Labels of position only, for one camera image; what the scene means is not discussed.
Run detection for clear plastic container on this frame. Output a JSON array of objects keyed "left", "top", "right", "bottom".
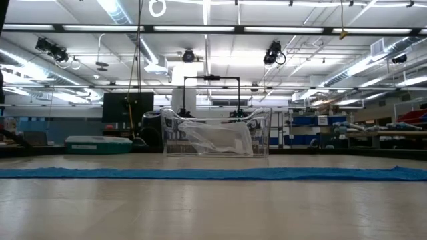
[{"left": 160, "top": 107, "right": 272, "bottom": 158}]

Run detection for white hanging ring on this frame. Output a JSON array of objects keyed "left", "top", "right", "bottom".
[{"left": 149, "top": 0, "right": 167, "bottom": 17}]

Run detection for wooden workbench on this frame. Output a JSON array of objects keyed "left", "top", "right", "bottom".
[{"left": 346, "top": 130, "right": 427, "bottom": 149}]

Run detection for black overhead light bar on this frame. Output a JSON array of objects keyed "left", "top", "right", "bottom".
[{"left": 0, "top": 23, "right": 427, "bottom": 37}]

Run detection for black aluminium table frame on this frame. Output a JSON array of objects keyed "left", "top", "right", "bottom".
[{"left": 0, "top": 128, "right": 427, "bottom": 161}]

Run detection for clear plastic packet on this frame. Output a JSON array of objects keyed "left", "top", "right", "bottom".
[{"left": 178, "top": 121, "right": 254, "bottom": 157}]

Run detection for blue storage bins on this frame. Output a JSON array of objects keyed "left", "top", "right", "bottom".
[{"left": 289, "top": 115, "right": 348, "bottom": 127}]

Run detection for blue elastic bandage strip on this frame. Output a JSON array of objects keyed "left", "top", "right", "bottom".
[{"left": 0, "top": 165, "right": 427, "bottom": 183}]

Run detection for yellow hanging hook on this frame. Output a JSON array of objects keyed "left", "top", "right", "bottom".
[{"left": 338, "top": 0, "right": 350, "bottom": 40}]

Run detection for teal wipes pack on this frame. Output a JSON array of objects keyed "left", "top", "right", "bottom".
[{"left": 65, "top": 135, "right": 133, "bottom": 155}]

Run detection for black chair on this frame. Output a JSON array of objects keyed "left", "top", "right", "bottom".
[{"left": 140, "top": 111, "right": 164, "bottom": 147}]

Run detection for black monitor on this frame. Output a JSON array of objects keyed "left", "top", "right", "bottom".
[{"left": 102, "top": 92, "right": 155, "bottom": 123}]

